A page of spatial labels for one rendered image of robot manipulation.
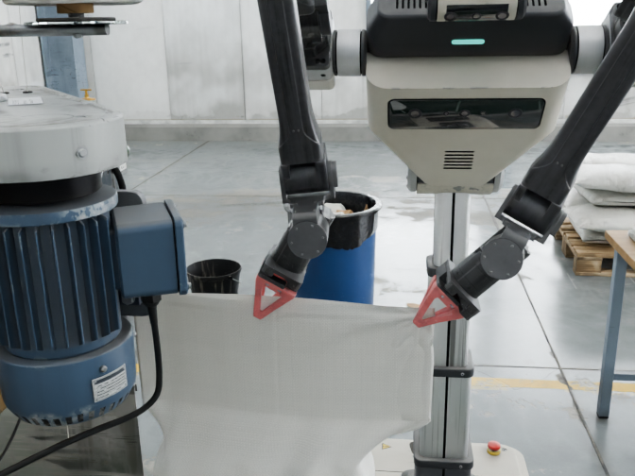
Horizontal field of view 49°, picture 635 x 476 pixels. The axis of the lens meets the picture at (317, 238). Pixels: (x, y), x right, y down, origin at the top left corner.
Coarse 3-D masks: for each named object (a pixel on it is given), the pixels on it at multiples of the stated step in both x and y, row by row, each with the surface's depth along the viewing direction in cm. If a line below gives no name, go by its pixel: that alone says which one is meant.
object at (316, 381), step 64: (192, 320) 116; (256, 320) 113; (320, 320) 111; (384, 320) 110; (192, 384) 120; (256, 384) 116; (320, 384) 114; (384, 384) 113; (192, 448) 118; (256, 448) 115; (320, 448) 114
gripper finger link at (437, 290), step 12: (444, 264) 109; (444, 276) 106; (432, 288) 105; (444, 288) 104; (432, 300) 106; (444, 300) 106; (456, 300) 105; (420, 312) 108; (456, 312) 105; (420, 324) 109
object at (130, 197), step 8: (120, 192) 84; (128, 192) 84; (136, 192) 84; (120, 200) 84; (128, 200) 84; (136, 200) 84; (144, 200) 85; (120, 296) 86; (120, 304) 86; (128, 304) 85; (136, 304) 86; (128, 312) 89; (136, 312) 89; (144, 312) 89
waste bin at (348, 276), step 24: (336, 192) 365; (288, 216) 341; (336, 216) 320; (360, 216) 323; (336, 240) 325; (360, 240) 330; (312, 264) 334; (336, 264) 331; (360, 264) 335; (312, 288) 338; (336, 288) 335; (360, 288) 340
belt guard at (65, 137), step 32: (32, 96) 93; (64, 96) 93; (0, 128) 65; (32, 128) 65; (64, 128) 66; (96, 128) 69; (0, 160) 65; (32, 160) 66; (64, 160) 67; (96, 160) 70
